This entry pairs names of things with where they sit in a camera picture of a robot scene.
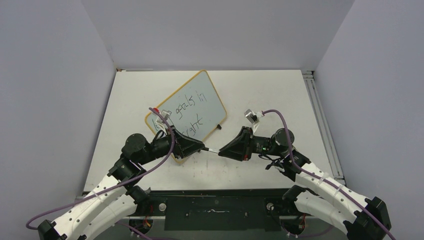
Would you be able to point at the aluminium frame rail right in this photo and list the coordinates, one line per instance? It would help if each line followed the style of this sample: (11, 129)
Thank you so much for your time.
(330, 148)

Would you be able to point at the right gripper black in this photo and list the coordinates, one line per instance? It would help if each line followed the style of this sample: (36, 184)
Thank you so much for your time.
(241, 147)

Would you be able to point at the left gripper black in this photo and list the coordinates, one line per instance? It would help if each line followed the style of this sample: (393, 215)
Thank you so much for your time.
(185, 145)

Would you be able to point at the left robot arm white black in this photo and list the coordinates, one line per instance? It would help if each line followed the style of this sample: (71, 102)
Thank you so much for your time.
(118, 195)

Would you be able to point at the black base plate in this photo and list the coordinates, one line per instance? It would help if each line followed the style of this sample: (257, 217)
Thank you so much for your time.
(224, 210)

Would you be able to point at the yellow framed whiteboard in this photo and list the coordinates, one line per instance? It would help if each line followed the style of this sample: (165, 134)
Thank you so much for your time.
(195, 108)

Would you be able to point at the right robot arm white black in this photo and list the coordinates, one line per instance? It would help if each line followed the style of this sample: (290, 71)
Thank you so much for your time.
(314, 191)

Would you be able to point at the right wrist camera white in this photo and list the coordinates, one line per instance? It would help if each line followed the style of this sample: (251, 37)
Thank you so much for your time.
(253, 118)

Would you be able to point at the black white marker pen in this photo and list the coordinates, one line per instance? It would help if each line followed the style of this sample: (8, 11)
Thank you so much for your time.
(210, 150)

